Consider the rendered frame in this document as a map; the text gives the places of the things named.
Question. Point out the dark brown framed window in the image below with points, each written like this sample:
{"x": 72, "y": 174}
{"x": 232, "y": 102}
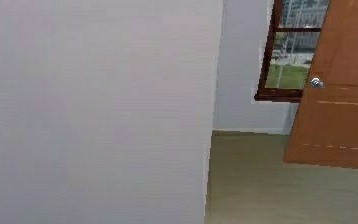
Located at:
{"x": 288, "y": 60}

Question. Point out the silver round door knob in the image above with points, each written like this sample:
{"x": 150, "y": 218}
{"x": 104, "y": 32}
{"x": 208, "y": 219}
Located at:
{"x": 316, "y": 82}

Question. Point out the orange wooden room door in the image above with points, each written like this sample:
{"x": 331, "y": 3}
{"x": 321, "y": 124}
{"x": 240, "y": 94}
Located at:
{"x": 340, "y": 116}

